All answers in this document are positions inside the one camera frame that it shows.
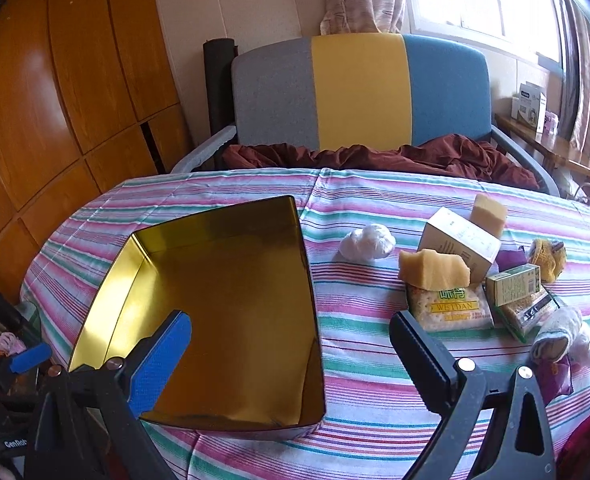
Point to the green carton box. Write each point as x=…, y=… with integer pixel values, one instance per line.
x=515, y=285

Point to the window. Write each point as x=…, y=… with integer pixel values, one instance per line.
x=475, y=0

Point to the yellow sponge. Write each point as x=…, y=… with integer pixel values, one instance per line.
x=432, y=270
x=490, y=215

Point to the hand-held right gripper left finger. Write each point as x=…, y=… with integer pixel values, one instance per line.
x=165, y=360

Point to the maroon blanket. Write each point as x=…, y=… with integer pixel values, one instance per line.
x=425, y=160

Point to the yellow knitted item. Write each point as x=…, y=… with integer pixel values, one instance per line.
x=547, y=260

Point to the pale purple container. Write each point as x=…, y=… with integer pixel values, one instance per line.
x=551, y=124

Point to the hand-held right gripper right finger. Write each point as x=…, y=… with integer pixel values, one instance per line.
x=420, y=355

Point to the cracker packet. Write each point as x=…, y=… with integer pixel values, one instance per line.
x=450, y=310

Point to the wooden wardrobe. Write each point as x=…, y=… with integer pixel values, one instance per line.
x=50, y=85

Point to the gold tin box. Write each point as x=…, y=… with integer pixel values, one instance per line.
x=225, y=285

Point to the black rolled mat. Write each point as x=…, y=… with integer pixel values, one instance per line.
x=217, y=85

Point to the wooden side table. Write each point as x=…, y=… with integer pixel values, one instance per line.
x=550, y=147

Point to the striped tablecloth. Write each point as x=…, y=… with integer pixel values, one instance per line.
x=365, y=425

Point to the purple snack packet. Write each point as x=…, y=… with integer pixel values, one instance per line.
x=512, y=260
x=557, y=377

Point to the white blue-label box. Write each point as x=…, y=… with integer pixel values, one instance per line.
x=532, y=105

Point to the small white box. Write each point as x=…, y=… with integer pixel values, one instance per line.
x=515, y=107

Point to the grey yellow blue armchair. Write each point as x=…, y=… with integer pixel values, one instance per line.
x=360, y=90

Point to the white carton box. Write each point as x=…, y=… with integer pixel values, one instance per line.
x=455, y=240

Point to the white sock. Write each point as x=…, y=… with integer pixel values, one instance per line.
x=557, y=330

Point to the brown biscuit packet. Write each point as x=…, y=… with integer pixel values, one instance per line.
x=525, y=317

